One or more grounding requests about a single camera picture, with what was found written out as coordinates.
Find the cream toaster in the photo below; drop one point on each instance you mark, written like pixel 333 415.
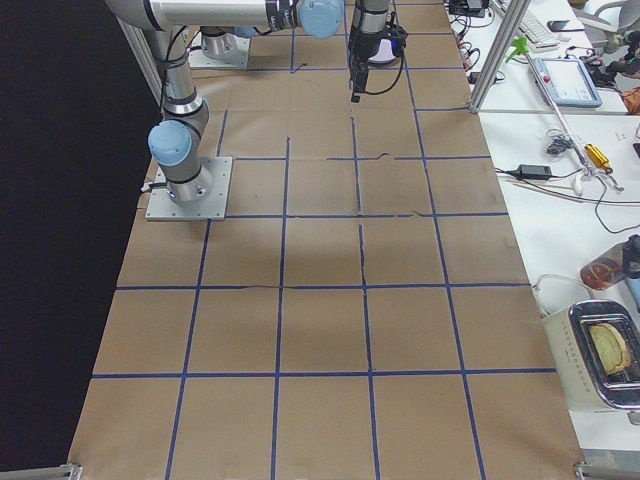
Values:
pixel 586 386

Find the long grabber stick green tip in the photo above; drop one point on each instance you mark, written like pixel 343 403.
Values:
pixel 550 100

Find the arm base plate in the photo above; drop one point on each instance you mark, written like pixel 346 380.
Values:
pixel 237 60
pixel 205 197

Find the aluminium frame post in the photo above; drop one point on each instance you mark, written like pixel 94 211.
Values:
pixel 491 66

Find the lilac plate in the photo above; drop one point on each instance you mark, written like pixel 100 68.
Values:
pixel 388 52

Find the toast slice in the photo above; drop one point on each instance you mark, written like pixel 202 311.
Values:
pixel 611 348

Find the red patterned bottle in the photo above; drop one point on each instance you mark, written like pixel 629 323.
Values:
pixel 618 263

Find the white keyboard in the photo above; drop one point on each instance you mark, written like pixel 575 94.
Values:
pixel 538 38

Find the yellow tool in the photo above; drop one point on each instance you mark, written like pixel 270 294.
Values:
pixel 598 158

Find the blue teach pendant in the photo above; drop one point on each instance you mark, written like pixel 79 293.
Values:
pixel 566 82

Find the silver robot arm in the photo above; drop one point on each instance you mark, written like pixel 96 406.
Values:
pixel 216 42
pixel 175 141

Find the black power adapter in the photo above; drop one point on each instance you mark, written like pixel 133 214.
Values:
pixel 533 172

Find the brown paper table cover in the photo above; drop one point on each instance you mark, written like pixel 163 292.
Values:
pixel 362 312

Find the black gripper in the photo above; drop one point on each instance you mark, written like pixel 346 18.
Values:
pixel 361 46

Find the black smartphone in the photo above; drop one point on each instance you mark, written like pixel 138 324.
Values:
pixel 558 25

